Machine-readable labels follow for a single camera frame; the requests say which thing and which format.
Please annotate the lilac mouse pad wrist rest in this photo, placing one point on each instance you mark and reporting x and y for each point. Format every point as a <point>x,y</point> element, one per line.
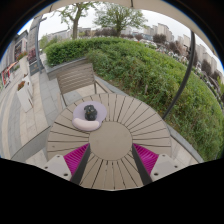
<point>81,123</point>

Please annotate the beige slatted outdoor chair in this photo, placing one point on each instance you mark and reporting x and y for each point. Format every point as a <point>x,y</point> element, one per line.
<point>77,77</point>

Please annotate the round slatted beige table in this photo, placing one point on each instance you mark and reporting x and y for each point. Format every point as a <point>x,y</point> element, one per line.
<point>111,164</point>

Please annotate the black computer mouse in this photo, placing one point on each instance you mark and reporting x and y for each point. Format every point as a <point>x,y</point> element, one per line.
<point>90,113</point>

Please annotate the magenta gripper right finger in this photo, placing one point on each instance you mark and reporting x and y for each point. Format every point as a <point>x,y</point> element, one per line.
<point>145,161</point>

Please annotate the dark curved parasol pole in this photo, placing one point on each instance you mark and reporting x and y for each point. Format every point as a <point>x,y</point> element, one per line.
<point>186,76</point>

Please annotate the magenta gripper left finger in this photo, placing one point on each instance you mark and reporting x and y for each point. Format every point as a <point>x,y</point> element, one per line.
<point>77,161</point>

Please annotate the white planter box far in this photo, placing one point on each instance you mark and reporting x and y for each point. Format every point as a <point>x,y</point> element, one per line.
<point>23,62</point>

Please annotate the white planter box with flowers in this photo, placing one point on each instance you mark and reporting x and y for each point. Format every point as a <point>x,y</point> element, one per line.
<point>24,96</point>

